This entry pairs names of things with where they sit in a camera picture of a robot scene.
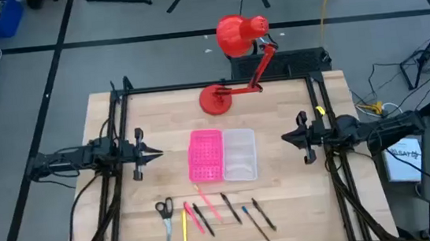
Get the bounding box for black perforated case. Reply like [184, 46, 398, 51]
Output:
[228, 46, 334, 83]

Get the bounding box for black-handled scissors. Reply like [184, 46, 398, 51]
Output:
[154, 196, 177, 241]

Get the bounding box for yellow pencil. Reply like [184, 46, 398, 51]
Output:
[180, 208, 190, 241]

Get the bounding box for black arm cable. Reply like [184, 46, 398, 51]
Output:
[61, 172, 111, 241]

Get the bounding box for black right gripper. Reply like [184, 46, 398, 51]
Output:
[278, 108, 330, 168]

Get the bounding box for clear supply box pink lid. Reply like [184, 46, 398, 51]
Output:
[183, 123, 261, 187]

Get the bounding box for pink pencil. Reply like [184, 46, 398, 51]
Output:
[193, 181, 224, 224]

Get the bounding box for red desk lamp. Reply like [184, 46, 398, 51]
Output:
[190, 9, 285, 118]

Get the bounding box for yellow cable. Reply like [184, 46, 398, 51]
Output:
[315, 0, 345, 47]

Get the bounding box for brown pencil blue cap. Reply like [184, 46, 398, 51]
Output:
[241, 203, 274, 241]

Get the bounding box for pink highlighter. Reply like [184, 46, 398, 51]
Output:
[183, 199, 206, 236]

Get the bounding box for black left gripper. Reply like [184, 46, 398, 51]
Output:
[118, 124, 167, 184]

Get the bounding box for white box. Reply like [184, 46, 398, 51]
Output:
[380, 135, 426, 187]

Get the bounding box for clear black gel pen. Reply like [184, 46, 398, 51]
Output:
[250, 195, 278, 235]
[219, 190, 244, 228]

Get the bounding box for black metal table frame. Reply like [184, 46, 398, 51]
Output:
[52, 50, 402, 241]

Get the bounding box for matte black pen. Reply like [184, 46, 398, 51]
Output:
[191, 201, 216, 239]

